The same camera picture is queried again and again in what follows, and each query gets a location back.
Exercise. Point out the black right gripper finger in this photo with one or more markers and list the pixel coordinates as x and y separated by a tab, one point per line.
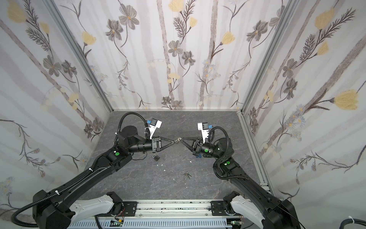
189	146
189	139

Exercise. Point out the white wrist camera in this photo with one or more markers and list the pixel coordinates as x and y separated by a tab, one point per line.
153	124
204	128

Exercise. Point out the silver key bunch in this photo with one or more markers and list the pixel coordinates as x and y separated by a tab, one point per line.
178	140

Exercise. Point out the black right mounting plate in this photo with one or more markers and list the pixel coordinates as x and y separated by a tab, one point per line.
219	208

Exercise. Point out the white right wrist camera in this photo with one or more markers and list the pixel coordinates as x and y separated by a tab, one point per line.
204	128

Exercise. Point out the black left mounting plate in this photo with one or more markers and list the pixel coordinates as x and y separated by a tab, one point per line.
130	208

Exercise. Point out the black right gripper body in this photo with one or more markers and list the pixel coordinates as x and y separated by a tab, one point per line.
195	146

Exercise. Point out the white slotted cable duct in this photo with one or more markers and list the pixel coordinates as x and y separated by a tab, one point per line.
165	224

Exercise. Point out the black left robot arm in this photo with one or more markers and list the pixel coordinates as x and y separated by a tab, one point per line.
59	208

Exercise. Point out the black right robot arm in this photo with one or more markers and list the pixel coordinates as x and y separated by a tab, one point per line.
254	203

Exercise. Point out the small black padlock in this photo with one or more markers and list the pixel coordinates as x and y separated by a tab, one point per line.
156	157

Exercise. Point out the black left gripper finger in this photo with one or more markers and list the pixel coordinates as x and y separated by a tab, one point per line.
167	146
167	140

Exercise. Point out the black mounting plate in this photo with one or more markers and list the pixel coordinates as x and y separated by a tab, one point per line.
219	208
130	208

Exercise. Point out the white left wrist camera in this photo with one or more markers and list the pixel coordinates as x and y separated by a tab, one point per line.
153	124

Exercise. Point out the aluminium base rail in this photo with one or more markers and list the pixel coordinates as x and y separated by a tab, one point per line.
177	209

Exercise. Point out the dark key bunch right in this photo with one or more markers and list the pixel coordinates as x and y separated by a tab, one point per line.
186	174

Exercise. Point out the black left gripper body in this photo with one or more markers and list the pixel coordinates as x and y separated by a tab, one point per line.
155	144

